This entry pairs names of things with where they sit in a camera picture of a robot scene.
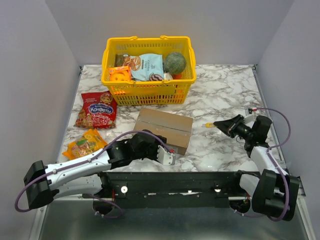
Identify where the light blue chips bag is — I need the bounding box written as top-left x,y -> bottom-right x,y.
122,53 -> 164,82

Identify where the orange toy package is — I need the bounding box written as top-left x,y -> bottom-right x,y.
108,66 -> 132,82

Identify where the purple cable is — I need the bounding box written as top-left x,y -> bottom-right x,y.
233,107 -> 292,222
14,130 -> 173,219

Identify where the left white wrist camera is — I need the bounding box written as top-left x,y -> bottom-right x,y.
156,145 -> 176,166

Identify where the yellow utility knife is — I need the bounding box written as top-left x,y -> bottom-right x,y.
202,122 -> 215,128

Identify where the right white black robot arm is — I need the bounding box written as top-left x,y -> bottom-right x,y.
213,115 -> 300,221

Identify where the red candy bag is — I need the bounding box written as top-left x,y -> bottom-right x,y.
74,91 -> 117,129

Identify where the orange yellow snack bag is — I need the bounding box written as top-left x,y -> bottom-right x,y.
62,129 -> 108,161

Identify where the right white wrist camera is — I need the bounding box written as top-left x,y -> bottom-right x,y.
243,114 -> 255,125

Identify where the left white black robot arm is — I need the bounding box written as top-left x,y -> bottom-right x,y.
14,130 -> 175,213

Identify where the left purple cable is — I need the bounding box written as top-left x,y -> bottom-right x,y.
14,130 -> 173,219

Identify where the green round melon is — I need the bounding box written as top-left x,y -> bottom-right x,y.
163,52 -> 187,75

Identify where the brown cardboard express box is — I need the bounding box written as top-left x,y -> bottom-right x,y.
134,108 -> 194,156

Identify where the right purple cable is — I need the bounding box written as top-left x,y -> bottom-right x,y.
233,107 -> 292,222

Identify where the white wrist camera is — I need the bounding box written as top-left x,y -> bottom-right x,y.
156,145 -> 176,166
243,114 -> 255,125

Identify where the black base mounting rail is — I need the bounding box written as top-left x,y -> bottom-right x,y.
95,171 -> 247,209

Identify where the yellow plastic shopping basket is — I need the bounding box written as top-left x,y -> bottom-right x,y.
101,35 -> 197,106

